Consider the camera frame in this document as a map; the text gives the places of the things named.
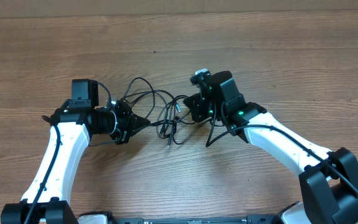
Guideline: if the black USB-A to C cable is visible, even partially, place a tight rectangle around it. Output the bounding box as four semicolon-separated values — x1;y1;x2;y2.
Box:
151;95;195;148

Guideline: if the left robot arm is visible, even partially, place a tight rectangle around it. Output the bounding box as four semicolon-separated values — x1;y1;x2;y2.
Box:
1;79;150;224

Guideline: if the black USB-C cable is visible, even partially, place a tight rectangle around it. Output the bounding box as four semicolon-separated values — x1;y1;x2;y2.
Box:
121;77;181;150

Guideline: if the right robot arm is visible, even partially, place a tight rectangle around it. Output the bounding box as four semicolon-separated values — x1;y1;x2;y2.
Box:
184;68;358;223

